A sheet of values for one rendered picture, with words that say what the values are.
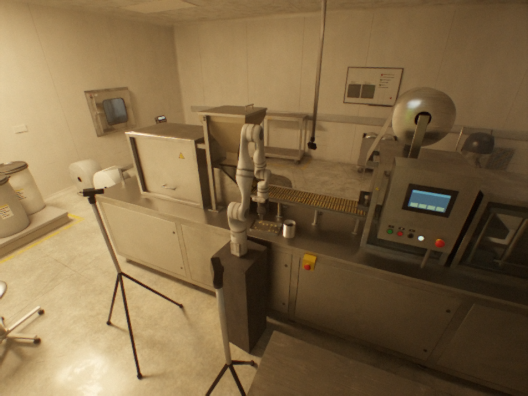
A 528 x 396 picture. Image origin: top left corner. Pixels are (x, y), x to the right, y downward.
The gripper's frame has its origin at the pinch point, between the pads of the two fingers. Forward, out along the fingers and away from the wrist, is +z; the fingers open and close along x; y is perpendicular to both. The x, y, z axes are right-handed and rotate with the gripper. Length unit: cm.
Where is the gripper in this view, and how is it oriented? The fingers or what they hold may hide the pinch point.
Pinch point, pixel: (261, 221)
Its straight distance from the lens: 167.2
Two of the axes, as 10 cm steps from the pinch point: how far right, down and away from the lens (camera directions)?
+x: -8.9, -2.1, 3.9
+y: 4.5, -4.2, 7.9
